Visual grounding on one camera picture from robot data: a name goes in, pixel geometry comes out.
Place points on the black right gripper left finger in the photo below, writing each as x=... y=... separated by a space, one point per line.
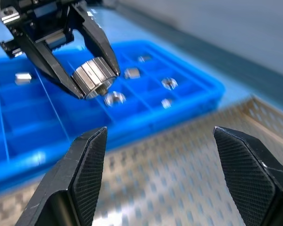
x=61 y=183

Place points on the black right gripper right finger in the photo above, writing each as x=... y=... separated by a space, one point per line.
x=257 y=179

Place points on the blue compartment tray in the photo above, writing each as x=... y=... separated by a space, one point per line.
x=132 y=113

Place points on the small metal roller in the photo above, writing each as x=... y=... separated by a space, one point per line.
x=114 y=98
x=144 y=58
x=132 y=73
x=166 y=103

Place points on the small metal block part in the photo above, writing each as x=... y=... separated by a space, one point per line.
x=23 y=78

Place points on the large metal roller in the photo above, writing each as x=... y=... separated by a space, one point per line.
x=93 y=76

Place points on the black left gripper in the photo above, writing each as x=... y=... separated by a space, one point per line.
x=41 y=21

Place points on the perforated steel tray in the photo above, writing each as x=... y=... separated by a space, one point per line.
x=169 y=169

